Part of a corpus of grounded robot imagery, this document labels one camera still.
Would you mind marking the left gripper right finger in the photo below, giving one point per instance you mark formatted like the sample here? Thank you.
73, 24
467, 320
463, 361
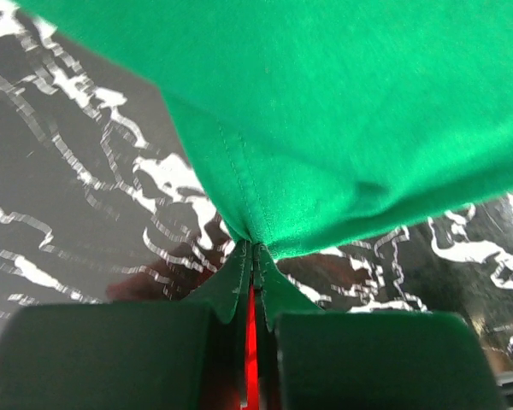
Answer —
274, 295

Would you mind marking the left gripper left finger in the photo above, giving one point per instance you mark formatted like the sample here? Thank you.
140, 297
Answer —
226, 295

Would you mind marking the black marbled table mat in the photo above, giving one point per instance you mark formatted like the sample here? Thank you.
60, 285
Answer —
95, 189

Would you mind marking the red folded t shirt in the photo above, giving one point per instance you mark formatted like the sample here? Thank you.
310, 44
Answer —
249, 393

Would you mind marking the green t shirt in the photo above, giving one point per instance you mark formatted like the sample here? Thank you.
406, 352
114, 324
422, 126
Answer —
311, 124

